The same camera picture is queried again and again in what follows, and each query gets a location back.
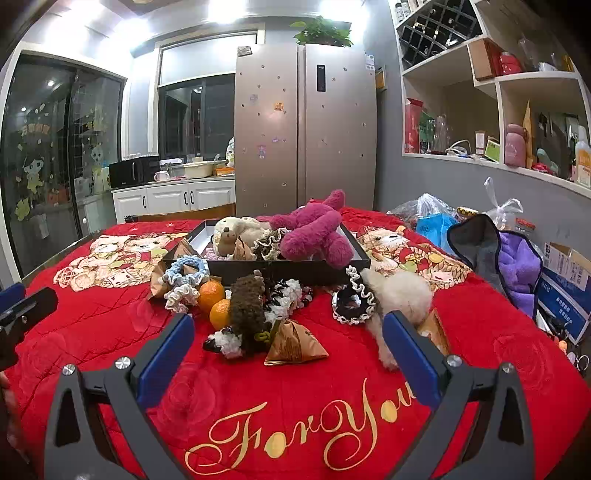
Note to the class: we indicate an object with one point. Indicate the brown plush hair clip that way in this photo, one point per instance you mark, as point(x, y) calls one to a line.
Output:
point(247, 307)

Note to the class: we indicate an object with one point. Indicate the blue knitted scrunchie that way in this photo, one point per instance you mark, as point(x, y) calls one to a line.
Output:
point(178, 277)

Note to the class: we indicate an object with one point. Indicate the cream plush hair clip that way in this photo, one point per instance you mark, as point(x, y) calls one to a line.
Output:
point(244, 228)

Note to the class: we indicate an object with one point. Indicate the pink bottle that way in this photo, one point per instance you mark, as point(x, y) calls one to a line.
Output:
point(515, 147)

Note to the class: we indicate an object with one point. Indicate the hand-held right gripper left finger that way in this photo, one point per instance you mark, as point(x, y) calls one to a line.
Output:
point(170, 357)

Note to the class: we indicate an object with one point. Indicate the cardboard box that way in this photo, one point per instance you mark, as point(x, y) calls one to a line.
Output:
point(565, 290)

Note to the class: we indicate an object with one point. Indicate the green potted plant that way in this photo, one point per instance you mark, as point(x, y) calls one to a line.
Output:
point(323, 32)

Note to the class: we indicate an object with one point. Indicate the white kitchen cabinet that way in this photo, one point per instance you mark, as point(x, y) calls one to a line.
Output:
point(171, 196)

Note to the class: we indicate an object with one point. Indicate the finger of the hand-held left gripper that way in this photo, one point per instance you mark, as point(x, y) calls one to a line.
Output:
point(11, 296)
point(39, 302)

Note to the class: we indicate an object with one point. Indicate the white basin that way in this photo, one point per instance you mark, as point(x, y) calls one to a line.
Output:
point(199, 170)

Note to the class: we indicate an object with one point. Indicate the grey cloth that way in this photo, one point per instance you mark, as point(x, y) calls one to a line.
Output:
point(480, 254)

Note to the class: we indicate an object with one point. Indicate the purple towel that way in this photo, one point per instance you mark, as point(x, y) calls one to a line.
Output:
point(519, 267)

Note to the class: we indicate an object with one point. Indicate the person's left hand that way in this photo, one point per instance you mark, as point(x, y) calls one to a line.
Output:
point(3, 390)

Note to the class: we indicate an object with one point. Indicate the beige furry hair claw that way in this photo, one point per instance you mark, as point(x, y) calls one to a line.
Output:
point(401, 290)

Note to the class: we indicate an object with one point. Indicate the brown and white scrunchie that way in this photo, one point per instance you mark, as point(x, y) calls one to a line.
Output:
point(270, 247)

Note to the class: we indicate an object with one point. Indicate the dark window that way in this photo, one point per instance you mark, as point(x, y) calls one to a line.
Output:
point(198, 115)

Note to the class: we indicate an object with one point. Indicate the clear plastic bag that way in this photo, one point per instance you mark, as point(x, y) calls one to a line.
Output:
point(503, 207)

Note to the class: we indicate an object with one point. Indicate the black and white scrunchie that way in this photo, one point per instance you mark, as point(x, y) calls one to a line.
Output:
point(353, 314)

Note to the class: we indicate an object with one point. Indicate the wooden chair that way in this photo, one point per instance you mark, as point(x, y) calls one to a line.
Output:
point(184, 214)

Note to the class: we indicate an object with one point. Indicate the white mug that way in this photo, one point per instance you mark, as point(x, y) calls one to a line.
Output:
point(161, 176)

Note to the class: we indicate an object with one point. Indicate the silver refrigerator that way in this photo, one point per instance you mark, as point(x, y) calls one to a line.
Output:
point(304, 129)

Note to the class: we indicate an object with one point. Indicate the white lace scrunchie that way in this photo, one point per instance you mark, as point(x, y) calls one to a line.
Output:
point(178, 300)

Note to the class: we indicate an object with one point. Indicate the brown triangular snack packet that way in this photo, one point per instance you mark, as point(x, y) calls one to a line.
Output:
point(242, 251)
point(295, 346)
point(159, 281)
point(187, 249)
point(436, 330)

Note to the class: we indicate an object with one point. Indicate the white wall shelf unit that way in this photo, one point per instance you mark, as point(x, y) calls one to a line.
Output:
point(501, 99)

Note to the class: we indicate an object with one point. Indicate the blue bag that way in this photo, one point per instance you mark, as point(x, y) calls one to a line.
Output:
point(434, 230)

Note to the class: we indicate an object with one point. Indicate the black tray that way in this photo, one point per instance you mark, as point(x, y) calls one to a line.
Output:
point(325, 272)

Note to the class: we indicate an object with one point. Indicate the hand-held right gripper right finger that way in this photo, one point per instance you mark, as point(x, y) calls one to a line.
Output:
point(411, 362)

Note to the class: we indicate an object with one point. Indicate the black wine rack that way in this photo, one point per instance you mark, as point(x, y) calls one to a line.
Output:
point(434, 27)

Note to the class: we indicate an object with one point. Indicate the glass sliding door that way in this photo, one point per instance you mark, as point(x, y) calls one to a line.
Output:
point(60, 161)

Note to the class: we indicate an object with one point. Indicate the magenta plush hair claw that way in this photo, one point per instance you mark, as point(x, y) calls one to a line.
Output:
point(309, 240)

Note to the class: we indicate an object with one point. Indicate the red printed blanket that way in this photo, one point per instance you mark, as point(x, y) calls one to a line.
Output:
point(300, 397)

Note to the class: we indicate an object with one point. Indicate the orange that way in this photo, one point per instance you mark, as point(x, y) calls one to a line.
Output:
point(219, 316)
point(211, 294)

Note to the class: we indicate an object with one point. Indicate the red box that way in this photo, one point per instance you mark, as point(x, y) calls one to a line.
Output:
point(413, 124)

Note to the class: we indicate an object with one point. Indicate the black microwave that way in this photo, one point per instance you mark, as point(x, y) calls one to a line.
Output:
point(131, 171)

